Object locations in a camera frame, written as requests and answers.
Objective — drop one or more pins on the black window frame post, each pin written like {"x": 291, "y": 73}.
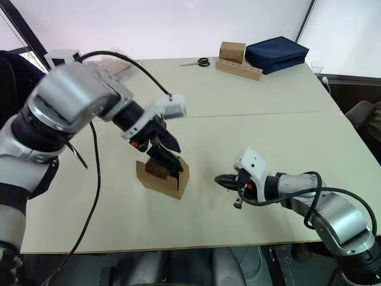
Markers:
{"x": 305, "y": 19}
{"x": 23, "y": 28}

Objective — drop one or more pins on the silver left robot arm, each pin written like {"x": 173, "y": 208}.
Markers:
{"x": 62, "y": 95}

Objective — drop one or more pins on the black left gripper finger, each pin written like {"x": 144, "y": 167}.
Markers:
{"x": 166, "y": 159}
{"x": 170, "y": 140}

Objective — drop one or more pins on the black table leg bracket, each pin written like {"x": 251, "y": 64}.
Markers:
{"x": 281, "y": 263}

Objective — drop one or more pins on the clear glass cup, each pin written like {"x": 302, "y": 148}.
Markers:
{"x": 317, "y": 68}

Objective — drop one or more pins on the white electronic device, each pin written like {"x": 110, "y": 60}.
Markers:
{"x": 61, "y": 58}

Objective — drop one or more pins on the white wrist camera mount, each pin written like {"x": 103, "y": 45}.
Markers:
{"x": 251, "y": 162}
{"x": 172, "y": 104}

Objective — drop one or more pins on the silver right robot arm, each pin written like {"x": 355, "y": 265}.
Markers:
{"x": 336, "y": 214}

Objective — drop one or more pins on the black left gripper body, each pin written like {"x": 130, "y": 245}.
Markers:
{"x": 149, "y": 135}

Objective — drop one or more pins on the navy blue fabric box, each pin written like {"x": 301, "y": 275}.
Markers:
{"x": 275, "y": 55}

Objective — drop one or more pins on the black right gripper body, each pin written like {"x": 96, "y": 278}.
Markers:
{"x": 246, "y": 189}

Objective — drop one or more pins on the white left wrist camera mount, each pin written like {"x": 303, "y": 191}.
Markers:
{"x": 172, "y": 104}

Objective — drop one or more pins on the small cardboard box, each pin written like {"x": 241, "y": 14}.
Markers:
{"x": 160, "y": 184}

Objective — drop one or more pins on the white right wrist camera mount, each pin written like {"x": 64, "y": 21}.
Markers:
{"x": 251, "y": 162}

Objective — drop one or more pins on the dark rounded grey shape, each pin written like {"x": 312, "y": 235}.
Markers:
{"x": 229, "y": 266}

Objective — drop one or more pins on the dark brown chair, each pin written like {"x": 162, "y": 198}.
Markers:
{"x": 358, "y": 116}

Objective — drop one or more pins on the wooden block with holes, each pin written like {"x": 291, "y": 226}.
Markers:
{"x": 238, "y": 70}

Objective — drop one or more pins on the closed brown cardboard box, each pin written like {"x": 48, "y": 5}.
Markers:
{"x": 232, "y": 51}

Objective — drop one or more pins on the white power plug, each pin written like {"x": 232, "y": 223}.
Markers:
{"x": 325, "y": 80}

